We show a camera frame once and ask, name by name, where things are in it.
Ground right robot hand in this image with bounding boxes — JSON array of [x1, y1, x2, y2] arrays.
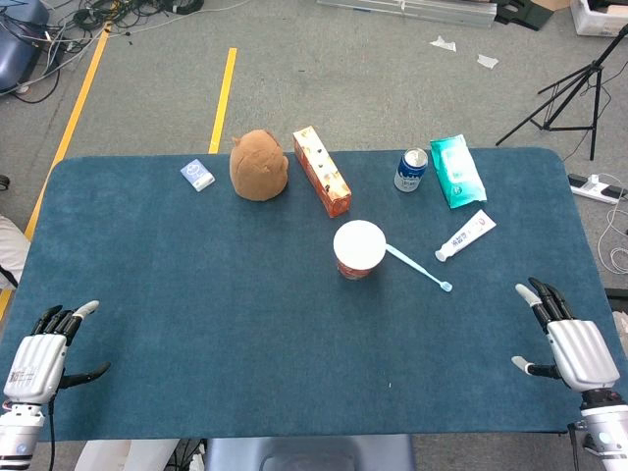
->
[[511, 277, 622, 393]]

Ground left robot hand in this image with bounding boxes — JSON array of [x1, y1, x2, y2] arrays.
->
[[2, 299, 112, 406]]

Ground white toothpaste tube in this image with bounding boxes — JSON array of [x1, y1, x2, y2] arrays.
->
[[434, 208, 497, 263]]

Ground light blue toothbrush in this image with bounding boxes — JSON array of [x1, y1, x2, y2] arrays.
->
[[384, 243, 454, 293]]

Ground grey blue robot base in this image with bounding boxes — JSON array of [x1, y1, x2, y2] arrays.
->
[[203, 435, 416, 471]]

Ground blue white drink can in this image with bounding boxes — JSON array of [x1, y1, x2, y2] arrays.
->
[[393, 147, 430, 193]]

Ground orange cardboard snack box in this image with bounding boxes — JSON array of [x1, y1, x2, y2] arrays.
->
[[292, 126, 353, 219]]

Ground white plastic bin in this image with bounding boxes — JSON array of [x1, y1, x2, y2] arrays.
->
[[569, 0, 628, 38]]

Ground white garment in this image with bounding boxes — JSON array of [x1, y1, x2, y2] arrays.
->
[[0, 215, 31, 290]]

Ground white robot body shell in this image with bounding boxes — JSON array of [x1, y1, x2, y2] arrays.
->
[[73, 439, 181, 471]]

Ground white power strip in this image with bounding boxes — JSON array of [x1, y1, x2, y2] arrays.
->
[[567, 173, 627, 205]]

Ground blue table cloth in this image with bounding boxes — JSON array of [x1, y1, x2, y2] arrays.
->
[[0, 148, 618, 443]]

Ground green wet wipes pack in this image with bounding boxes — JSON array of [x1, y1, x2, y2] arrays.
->
[[429, 133, 489, 211]]

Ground small purple tissue pack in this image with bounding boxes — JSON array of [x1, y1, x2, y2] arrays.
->
[[180, 156, 216, 192]]

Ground red instant noodle cup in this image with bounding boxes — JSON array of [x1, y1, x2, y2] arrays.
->
[[333, 220, 388, 282]]

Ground black tripod stand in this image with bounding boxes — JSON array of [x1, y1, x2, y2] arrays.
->
[[495, 19, 628, 162]]

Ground brown plush toy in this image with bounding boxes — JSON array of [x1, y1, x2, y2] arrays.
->
[[229, 129, 289, 201]]

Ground dark blue padded seat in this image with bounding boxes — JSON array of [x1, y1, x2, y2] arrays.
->
[[0, 0, 50, 94]]

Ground aluminium profile rails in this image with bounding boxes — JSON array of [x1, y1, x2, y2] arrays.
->
[[316, 0, 499, 31]]

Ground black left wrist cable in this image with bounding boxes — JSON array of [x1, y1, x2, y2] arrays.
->
[[46, 392, 58, 443]]

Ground white power cable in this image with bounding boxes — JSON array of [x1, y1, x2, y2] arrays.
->
[[597, 185, 628, 275]]

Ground black floor bracket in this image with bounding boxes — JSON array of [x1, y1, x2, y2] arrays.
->
[[494, 0, 555, 31]]

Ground black floor cable bundle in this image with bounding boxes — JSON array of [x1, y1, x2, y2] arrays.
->
[[0, 0, 207, 104]]

